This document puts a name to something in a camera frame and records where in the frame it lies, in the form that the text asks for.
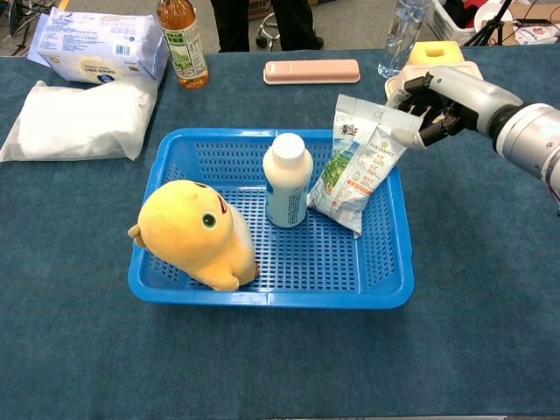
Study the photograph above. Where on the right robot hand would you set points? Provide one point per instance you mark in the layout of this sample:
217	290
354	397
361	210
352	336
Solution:
464	92

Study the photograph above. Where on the white printed snack bag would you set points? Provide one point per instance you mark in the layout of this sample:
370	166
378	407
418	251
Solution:
359	166

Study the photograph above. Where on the white milk bottle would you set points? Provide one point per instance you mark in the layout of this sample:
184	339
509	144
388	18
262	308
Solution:
286	188

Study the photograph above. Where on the yellow plush toy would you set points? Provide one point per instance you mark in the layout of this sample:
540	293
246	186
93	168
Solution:
188	232

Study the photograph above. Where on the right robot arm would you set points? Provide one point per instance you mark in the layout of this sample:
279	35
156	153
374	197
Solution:
529	135

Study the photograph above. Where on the beige plastic lunch box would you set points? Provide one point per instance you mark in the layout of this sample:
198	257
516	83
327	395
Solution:
450	65

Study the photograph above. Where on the yellow sponge block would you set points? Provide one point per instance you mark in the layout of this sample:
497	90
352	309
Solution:
420	54

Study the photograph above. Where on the white laundry basket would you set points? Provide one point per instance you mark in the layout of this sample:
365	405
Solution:
446	24

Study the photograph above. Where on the black tripod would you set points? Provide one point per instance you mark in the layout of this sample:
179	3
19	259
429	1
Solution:
490	26

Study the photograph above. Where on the clear water bottle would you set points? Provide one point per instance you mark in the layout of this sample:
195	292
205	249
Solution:
402	35

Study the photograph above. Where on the white printed box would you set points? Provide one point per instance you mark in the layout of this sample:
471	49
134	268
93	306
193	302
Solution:
536	32

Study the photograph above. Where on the pink long plastic case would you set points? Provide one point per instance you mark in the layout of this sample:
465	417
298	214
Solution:
310	71

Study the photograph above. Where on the office chair base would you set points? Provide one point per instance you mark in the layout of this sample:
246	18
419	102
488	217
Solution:
269	26

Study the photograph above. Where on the blue plastic perforated basket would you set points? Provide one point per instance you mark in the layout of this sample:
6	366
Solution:
315	262

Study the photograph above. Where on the person in black trousers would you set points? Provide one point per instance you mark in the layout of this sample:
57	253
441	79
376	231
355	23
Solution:
232	26

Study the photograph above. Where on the amber tea bottle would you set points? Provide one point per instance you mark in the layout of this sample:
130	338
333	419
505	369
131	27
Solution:
184	48

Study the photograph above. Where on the teal table cloth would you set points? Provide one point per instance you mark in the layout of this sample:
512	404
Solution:
280	363

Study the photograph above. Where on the blue white tissue pack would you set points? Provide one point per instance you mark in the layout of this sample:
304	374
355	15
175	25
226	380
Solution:
96	48

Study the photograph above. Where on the white soft plastic-wrapped pack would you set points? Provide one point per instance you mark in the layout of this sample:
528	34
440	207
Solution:
79	122

